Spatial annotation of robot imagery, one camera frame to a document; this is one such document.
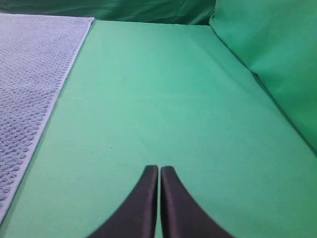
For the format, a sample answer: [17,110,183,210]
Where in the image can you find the blue waffle-weave towel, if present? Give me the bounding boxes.
[0,13,94,218]

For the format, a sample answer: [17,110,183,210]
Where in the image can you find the green backdrop cloth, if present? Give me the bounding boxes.
[0,0,317,148]

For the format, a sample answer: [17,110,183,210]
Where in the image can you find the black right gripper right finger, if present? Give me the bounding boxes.
[160,166,232,238]

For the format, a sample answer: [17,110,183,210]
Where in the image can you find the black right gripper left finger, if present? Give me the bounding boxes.
[89,165,158,238]

